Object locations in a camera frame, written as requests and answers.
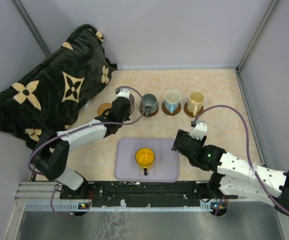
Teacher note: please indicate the light wooden coaster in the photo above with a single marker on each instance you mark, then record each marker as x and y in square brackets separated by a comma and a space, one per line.
[103, 107]

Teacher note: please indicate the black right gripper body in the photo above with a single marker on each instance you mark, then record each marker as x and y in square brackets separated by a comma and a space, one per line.
[201, 142]

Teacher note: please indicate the white mug blue handle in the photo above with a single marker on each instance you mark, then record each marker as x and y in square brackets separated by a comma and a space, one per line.
[171, 101]

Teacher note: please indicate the black floral plush blanket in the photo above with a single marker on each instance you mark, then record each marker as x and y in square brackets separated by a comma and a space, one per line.
[50, 97]

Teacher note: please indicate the cream mug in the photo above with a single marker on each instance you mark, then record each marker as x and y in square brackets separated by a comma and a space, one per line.
[195, 102]

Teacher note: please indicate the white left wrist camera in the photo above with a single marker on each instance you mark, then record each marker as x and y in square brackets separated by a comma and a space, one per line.
[123, 93]

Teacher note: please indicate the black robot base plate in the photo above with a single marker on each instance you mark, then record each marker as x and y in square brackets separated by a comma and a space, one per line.
[142, 194]

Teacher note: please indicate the grey mug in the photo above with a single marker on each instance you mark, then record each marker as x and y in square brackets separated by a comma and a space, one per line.
[149, 100]

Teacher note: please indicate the lavender plastic tray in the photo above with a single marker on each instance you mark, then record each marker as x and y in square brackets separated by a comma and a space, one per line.
[165, 168]

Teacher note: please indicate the purple mug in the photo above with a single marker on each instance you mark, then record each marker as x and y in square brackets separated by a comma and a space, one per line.
[132, 103]

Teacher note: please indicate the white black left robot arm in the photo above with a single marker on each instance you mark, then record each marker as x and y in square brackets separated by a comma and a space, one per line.
[50, 156]

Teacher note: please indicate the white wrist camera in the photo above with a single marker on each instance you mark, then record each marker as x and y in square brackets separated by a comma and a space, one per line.
[199, 131]
[123, 93]

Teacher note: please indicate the yellow mug black handle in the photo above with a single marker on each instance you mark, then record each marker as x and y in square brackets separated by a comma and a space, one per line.
[145, 159]

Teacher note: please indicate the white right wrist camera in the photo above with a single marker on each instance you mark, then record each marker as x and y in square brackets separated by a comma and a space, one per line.
[199, 131]

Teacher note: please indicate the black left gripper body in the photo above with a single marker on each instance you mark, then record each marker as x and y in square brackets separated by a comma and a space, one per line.
[126, 117]

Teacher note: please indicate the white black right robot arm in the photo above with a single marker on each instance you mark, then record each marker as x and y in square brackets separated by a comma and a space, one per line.
[233, 176]

